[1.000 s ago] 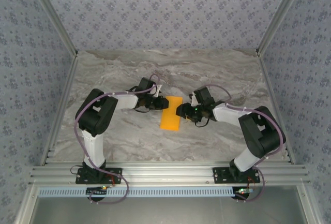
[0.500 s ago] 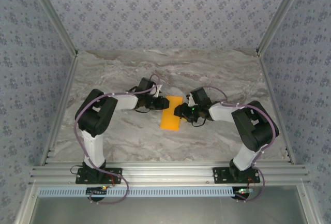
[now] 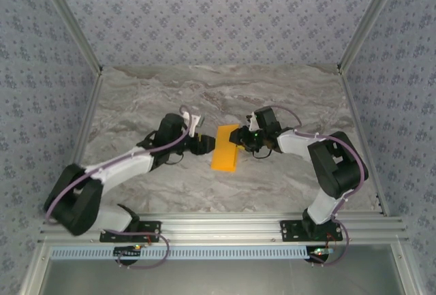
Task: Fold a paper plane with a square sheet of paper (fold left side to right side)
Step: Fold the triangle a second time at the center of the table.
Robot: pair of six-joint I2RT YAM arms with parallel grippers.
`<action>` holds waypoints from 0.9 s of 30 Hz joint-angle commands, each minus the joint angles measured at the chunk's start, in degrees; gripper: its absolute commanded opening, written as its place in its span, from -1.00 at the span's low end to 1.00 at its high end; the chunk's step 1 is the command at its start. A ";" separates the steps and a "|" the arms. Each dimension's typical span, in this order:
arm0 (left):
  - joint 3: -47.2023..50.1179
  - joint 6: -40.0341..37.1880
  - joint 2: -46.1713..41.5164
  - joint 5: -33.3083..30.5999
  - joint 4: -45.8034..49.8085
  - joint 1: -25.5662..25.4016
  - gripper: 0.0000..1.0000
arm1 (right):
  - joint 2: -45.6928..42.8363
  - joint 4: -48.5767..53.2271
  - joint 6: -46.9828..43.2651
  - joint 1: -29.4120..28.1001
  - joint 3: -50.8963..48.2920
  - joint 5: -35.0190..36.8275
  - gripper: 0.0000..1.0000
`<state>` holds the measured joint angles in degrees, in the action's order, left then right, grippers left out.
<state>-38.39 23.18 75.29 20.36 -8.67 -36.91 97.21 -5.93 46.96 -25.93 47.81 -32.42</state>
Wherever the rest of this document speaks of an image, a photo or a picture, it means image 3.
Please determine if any black base plate left arm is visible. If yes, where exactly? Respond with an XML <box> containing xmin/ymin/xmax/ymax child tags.
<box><xmin>99</xmin><ymin>220</ymin><xmax>163</xmax><ymax>243</ymax></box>

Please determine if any black base plate right arm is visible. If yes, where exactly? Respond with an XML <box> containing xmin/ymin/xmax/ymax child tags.
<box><xmin>279</xmin><ymin>219</ymin><xmax>343</xmax><ymax>243</ymax></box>

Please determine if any aluminium cross beam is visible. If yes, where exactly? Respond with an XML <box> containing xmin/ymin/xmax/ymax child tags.
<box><xmin>37</xmin><ymin>216</ymin><xmax>409</xmax><ymax>244</ymax></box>

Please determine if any grey metal panel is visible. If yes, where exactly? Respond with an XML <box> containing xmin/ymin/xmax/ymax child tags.
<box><xmin>20</xmin><ymin>243</ymin><xmax>420</xmax><ymax>295</ymax></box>

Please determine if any small black controller board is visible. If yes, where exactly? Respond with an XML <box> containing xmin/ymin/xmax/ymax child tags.
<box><xmin>308</xmin><ymin>245</ymin><xmax>333</xmax><ymax>262</ymax></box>
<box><xmin>113</xmin><ymin>245</ymin><xmax>142</xmax><ymax>258</ymax></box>

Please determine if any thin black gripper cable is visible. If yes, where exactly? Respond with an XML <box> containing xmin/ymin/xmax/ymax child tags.
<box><xmin>250</xmin><ymin>147</ymin><xmax>273</xmax><ymax>160</ymax></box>
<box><xmin>166</xmin><ymin>151</ymin><xmax>185</xmax><ymax>167</ymax></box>

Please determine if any aluminium side rail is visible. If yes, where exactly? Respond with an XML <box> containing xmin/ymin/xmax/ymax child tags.
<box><xmin>52</xmin><ymin>69</ymin><xmax>105</xmax><ymax>219</ymax></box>
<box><xmin>339</xmin><ymin>68</ymin><xmax>391</xmax><ymax>217</ymax></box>

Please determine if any slotted light blue cable duct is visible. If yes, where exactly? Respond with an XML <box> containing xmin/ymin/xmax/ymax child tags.
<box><xmin>50</xmin><ymin>245</ymin><xmax>321</xmax><ymax>261</ymax></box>

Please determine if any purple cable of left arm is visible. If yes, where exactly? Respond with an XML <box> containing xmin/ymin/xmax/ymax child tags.
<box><xmin>44</xmin><ymin>104</ymin><xmax>191</xmax><ymax>271</ymax></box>

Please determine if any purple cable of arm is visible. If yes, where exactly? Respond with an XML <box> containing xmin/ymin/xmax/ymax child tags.
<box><xmin>268</xmin><ymin>105</ymin><xmax>371</xmax><ymax>268</ymax></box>
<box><xmin>44</xmin><ymin>104</ymin><xmax>191</xmax><ymax>271</ymax></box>

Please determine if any aluminium frame post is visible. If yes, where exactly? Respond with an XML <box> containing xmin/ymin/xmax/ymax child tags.
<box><xmin>338</xmin><ymin>0</ymin><xmax>408</xmax><ymax>74</ymax></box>
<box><xmin>33</xmin><ymin>0</ymin><xmax>104</xmax><ymax>75</ymax></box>

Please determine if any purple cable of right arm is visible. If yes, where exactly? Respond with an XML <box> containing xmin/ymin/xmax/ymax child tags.
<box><xmin>268</xmin><ymin>105</ymin><xmax>371</xmax><ymax>268</ymax></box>

